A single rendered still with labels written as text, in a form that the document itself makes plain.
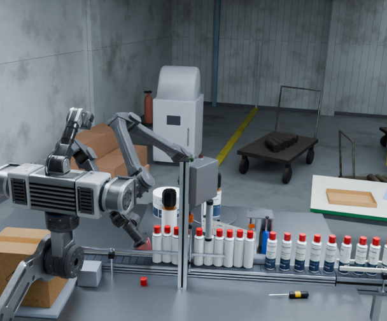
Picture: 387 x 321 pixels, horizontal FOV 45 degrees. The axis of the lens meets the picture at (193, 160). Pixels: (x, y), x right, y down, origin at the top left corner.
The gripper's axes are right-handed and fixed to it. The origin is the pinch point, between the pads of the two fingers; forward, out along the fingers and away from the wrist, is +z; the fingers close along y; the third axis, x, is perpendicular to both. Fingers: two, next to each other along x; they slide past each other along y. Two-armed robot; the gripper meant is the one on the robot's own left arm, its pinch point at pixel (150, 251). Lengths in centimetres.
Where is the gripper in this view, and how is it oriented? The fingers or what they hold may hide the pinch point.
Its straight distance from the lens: 251.0
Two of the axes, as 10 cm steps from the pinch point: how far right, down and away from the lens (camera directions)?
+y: 0.7, -3.1, 9.5
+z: 6.1, 7.6, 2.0
